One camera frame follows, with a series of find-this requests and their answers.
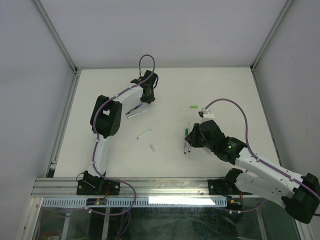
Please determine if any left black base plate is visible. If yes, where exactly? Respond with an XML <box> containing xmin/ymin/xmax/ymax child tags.
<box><xmin>76</xmin><ymin>179</ymin><xmax>120</xmax><ymax>196</ymax></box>

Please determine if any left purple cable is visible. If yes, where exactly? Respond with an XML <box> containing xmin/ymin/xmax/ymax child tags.
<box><xmin>91</xmin><ymin>54</ymin><xmax>157</xmax><ymax>181</ymax></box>

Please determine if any white black end pen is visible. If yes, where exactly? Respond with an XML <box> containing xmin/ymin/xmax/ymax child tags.
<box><xmin>187</xmin><ymin>122</ymin><xmax>191</xmax><ymax>153</ymax></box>

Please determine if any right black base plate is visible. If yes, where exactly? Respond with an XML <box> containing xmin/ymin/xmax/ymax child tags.
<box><xmin>207</xmin><ymin>179</ymin><xmax>228</xmax><ymax>197</ymax></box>

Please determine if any dark blue barrel pen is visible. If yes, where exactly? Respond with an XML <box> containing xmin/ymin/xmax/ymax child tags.
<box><xmin>125</xmin><ymin>103</ymin><xmax>143</xmax><ymax>116</ymax></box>

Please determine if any aluminium mounting rail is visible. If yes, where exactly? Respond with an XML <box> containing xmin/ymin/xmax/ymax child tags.
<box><xmin>31</xmin><ymin>177</ymin><xmax>220</xmax><ymax>198</ymax></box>

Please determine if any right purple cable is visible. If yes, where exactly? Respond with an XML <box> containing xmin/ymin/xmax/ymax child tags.
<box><xmin>204</xmin><ymin>98</ymin><xmax>320</xmax><ymax>216</ymax></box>

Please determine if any white slotted cable duct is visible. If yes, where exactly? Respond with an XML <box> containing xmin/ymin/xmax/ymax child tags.
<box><xmin>42</xmin><ymin>196</ymin><xmax>227</xmax><ymax>208</ymax></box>

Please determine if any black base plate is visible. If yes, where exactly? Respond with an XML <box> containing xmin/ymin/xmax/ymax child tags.
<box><xmin>207</xmin><ymin>179</ymin><xmax>228</xmax><ymax>197</ymax></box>
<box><xmin>76</xmin><ymin>179</ymin><xmax>120</xmax><ymax>196</ymax></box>

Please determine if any clear pen cap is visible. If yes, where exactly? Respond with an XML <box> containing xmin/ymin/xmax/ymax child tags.
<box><xmin>149</xmin><ymin>144</ymin><xmax>156</xmax><ymax>152</ymax></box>

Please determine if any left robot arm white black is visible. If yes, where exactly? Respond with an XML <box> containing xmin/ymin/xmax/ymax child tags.
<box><xmin>83</xmin><ymin>70</ymin><xmax>159</xmax><ymax>195</ymax></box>

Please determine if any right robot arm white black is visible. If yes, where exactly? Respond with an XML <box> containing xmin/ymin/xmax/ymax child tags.
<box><xmin>184</xmin><ymin>120</ymin><xmax>320</xmax><ymax>224</ymax></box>

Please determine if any purple cable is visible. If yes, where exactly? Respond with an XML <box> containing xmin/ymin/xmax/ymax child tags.
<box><xmin>204</xmin><ymin>98</ymin><xmax>320</xmax><ymax>216</ymax></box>
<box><xmin>91</xmin><ymin>54</ymin><xmax>157</xmax><ymax>181</ymax></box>

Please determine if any silver green tip pen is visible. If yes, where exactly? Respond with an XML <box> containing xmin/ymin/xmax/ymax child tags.
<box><xmin>127</xmin><ymin>109</ymin><xmax>148</xmax><ymax>119</ymax></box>

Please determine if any white green end pen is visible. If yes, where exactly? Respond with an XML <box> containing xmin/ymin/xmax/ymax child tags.
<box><xmin>183</xmin><ymin>133</ymin><xmax>188</xmax><ymax>155</ymax></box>

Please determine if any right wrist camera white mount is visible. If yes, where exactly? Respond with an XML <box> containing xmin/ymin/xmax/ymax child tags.
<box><xmin>198</xmin><ymin>107</ymin><xmax>215</xmax><ymax>121</ymax></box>

